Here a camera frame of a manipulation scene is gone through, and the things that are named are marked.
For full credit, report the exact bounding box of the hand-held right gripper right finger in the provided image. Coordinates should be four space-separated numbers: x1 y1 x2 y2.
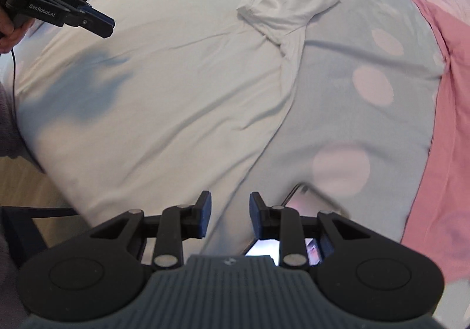
250 191 368 271

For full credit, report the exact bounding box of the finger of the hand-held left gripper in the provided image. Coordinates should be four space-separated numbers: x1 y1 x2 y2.
40 0 115 39

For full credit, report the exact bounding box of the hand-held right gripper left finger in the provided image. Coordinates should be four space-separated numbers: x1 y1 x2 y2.
90 190 213 271

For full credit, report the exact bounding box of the white shirt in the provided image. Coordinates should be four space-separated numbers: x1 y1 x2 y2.
15 0 340 265

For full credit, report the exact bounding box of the person's left hand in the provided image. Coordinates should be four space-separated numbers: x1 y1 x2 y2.
0 15 30 55

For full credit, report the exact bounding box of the smartphone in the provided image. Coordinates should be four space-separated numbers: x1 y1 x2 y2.
242 182 349 266

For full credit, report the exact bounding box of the pink blanket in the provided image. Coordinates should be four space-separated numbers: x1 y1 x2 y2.
400 0 470 282

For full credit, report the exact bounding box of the bed with polka dot sheet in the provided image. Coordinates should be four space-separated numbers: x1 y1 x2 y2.
0 0 470 285

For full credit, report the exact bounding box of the dark furniture frame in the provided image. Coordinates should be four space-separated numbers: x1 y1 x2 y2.
0 206 74 267

